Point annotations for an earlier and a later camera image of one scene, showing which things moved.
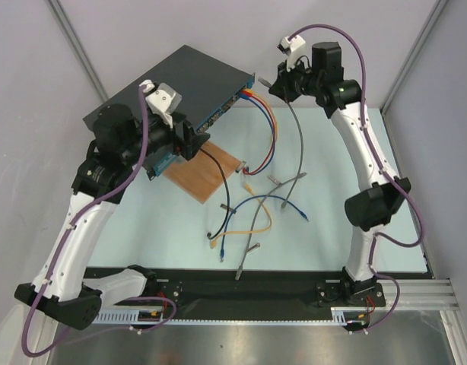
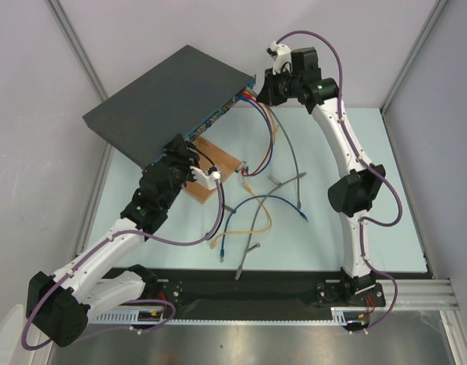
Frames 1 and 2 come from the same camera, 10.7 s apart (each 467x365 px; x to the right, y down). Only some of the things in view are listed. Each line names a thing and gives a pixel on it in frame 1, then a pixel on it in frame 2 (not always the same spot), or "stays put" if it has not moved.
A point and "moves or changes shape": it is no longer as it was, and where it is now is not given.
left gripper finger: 192,141 to 178,146
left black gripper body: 166,134 to 179,169
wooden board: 199,175 stays put
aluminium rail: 419,295 stays put
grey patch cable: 284,205 moves or changes shape
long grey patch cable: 240,268 stays put
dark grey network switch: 189,82 stays put
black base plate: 246,291 stays put
